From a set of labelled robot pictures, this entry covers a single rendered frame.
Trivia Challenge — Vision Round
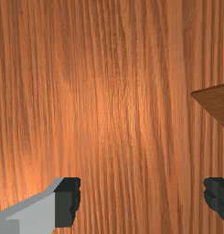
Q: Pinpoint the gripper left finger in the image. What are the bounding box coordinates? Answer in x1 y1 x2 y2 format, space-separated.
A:
0 176 81 234

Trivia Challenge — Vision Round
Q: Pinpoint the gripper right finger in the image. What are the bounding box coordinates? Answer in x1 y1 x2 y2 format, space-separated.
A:
203 176 224 226

